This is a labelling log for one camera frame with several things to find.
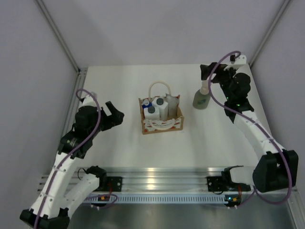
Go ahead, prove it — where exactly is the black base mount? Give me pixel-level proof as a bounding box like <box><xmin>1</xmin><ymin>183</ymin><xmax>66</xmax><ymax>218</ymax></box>
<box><xmin>206</xmin><ymin>177</ymin><xmax>226</xmax><ymax>193</ymax></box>
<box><xmin>105</xmin><ymin>176</ymin><xmax>123</xmax><ymax>192</ymax></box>

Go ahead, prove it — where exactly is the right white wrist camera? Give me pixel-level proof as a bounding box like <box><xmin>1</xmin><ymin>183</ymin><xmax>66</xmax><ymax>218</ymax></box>
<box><xmin>224</xmin><ymin>54</ymin><xmax>247</xmax><ymax>71</ymax></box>

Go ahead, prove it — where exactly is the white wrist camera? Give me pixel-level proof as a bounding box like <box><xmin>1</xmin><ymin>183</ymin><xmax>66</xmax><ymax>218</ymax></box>
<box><xmin>81</xmin><ymin>94</ymin><xmax>97</xmax><ymax>107</ymax></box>
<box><xmin>224</xmin><ymin>54</ymin><xmax>247</xmax><ymax>71</ymax></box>

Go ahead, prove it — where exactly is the aluminium frame post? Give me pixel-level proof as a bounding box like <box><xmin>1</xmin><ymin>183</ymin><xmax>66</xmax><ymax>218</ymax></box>
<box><xmin>249</xmin><ymin>0</ymin><xmax>293</xmax><ymax>68</ymax></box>
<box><xmin>34</xmin><ymin>0</ymin><xmax>80</xmax><ymax>73</ymax></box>

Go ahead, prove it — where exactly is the white bottle grey cap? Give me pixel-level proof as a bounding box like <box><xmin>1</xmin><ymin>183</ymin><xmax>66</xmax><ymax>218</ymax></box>
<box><xmin>143</xmin><ymin>106</ymin><xmax>160</xmax><ymax>120</ymax></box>
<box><xmin>152</xmin><ymin>97</ymin><xmax>168</xmax><ymax>121</ymax></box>

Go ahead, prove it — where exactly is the right aluminium frame post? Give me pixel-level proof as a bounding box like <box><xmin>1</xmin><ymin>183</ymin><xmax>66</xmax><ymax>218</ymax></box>
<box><xmin>249</xmin><ymin>0</ymin><xmax>293</xmax><ymax>68</ymax></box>

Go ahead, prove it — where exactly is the front white bottle grey cap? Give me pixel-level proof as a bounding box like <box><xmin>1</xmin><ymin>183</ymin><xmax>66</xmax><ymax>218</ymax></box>
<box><xmin>143</xmin><ymin>106</ymin><xmax>160</xmax><ymax>120</ymax></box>

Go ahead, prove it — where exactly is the left aluminium frame post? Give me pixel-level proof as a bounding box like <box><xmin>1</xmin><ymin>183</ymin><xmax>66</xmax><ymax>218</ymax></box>
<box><xmin>34</xmin><ymin>0</ymin><xmax>80</xmax><ymax>73</ymax></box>

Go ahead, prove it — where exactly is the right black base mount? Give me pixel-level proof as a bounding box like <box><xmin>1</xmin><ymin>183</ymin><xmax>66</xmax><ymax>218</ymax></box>
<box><xmin>206</xmin><ymin>177</ymin><xmax>226</xmax><ymax>193</ymax></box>

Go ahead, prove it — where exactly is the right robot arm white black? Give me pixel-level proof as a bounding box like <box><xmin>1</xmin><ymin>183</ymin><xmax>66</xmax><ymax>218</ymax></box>
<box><xmin>200</xmin><ymin>62</ymin><xmax>298</xmax><ymax>193</ymax></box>

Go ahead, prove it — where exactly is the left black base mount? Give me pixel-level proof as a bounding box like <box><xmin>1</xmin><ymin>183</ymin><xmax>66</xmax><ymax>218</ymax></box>
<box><xmin>105</xmin><ymin>176</ymin><xmax>123</xmax><ymax>192</ymax></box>

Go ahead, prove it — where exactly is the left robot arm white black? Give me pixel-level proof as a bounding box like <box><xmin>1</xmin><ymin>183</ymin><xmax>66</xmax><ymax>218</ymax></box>
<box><xmin>20</xmin><ymin>100</ymin><xmax>124</xmax><ymax>229</ymax></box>

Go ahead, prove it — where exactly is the burlap watermelon canvas bag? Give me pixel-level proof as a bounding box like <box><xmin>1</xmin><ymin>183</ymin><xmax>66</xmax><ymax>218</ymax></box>
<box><xmin>139</xmin><ymin>81</ymin><xmax>184</xmax><ymax>135</ymax></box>

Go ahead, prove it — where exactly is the aluminium mounting rail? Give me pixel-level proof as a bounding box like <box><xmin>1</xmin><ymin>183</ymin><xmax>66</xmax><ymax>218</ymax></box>
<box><xmin>38</xmin><ymin>167</ymin><xmax>228</xmax><ymax>196</ymax></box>

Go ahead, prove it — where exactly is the silver refill pouch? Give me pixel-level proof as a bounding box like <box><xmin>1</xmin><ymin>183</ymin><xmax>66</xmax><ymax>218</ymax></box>
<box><xmin>166</xmin><ymin>94</ymin><xmax>180</xmax><ymax>118</ymax></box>

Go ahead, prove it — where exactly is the grey pump bottle beige cap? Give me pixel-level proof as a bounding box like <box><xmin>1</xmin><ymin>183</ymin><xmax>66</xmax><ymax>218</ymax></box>
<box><xmin>193</xmin><ymin>80</ymin><xmax>211</xmax><ymax>110</ymax></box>

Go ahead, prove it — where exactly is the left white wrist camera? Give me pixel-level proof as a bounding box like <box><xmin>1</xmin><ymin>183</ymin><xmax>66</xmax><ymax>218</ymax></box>
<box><xmin>81</xmin><ymin>94</ymin><xmax>97</xmax><ymax>107</ymax></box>

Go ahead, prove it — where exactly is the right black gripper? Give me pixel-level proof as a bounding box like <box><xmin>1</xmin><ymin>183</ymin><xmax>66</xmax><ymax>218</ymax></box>
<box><xmin>200</xmin><ymin>63</ymin><xmax>239</xmax><ymax>101</ymax></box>

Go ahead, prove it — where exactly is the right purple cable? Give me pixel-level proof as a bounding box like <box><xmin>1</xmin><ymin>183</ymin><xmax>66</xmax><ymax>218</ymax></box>
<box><xmin>207</xmin><ymin>50</ymin><xmax>294</xmax><ymax>205</ymax></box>

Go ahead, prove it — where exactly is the rear white bottle grey cap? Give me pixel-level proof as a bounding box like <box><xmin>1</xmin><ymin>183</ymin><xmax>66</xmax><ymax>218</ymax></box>
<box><xmin>152</xmin><ymin>97</ymin><xmax>168</xmax><ymax>121</ymax></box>

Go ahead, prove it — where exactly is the white slotted cable duct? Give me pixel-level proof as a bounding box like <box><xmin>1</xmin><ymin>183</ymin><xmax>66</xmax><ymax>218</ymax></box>
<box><xmin>84</xmin><ymin>194</ymin><xmax>240</xmax><ymax>204</ymax></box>

